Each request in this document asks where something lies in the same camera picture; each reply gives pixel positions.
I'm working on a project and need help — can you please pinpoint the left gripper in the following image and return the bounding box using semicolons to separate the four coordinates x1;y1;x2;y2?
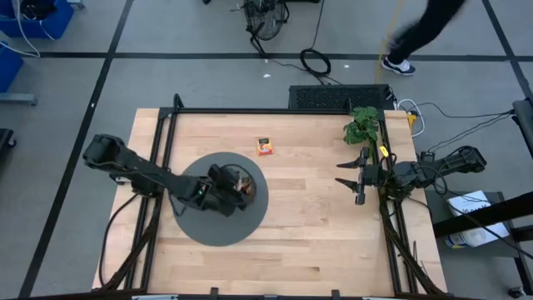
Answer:
207;163;251;218

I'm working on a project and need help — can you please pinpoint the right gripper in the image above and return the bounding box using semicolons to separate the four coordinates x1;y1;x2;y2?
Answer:
334;146;392;206

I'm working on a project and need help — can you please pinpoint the round grey mat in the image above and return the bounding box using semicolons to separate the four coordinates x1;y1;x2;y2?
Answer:
172;151;270;248

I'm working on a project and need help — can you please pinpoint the green potted plant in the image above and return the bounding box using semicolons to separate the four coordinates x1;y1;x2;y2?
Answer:
342;106;382;146

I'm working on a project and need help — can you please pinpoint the black perforated computer case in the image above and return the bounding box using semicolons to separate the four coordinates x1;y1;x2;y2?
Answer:
288;84;396;112

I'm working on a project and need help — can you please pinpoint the dark grey side table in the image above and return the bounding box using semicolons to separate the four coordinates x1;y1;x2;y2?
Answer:
424;189;533;299

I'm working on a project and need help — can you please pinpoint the white paper sheet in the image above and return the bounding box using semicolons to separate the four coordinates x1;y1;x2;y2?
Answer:
443;190;511;250

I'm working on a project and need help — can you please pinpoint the black beam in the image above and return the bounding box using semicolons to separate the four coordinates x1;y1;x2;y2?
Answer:
432;192;533;239

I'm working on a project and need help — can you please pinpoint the person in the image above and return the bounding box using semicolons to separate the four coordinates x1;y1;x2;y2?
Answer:
381;0;467;77

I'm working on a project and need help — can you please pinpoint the black floor fan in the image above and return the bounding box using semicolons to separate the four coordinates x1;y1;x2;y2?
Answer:
242;0;291;42

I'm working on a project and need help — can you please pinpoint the grey metal base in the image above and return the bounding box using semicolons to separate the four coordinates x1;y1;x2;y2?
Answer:
0;92;38;106

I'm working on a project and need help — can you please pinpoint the black cart leg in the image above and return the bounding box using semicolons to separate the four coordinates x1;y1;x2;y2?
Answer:
0;127;17;149

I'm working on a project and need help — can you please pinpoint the blue plastic bin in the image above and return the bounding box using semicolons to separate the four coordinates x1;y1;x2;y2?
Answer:
0;0;75;40
0;41;25;93

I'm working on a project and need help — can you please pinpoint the black bundle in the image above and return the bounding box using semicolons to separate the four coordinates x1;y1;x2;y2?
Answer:
19;0;57;20

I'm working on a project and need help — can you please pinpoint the black aluminium table frame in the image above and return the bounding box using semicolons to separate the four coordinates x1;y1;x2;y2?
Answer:
98;92;449;300

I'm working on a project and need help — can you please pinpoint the white looped cable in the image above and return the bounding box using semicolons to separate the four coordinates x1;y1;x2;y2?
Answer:
397;98;426;138

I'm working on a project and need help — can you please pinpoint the coiled black cable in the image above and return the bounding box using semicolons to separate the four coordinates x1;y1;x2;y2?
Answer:
299;0;333;78

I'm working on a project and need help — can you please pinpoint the black arm base cable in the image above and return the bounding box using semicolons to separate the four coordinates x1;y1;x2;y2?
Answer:
98;193;141;288

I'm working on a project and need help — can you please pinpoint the thin black cable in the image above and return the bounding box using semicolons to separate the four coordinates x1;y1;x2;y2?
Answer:
428;111;516;153
410;102;516;120

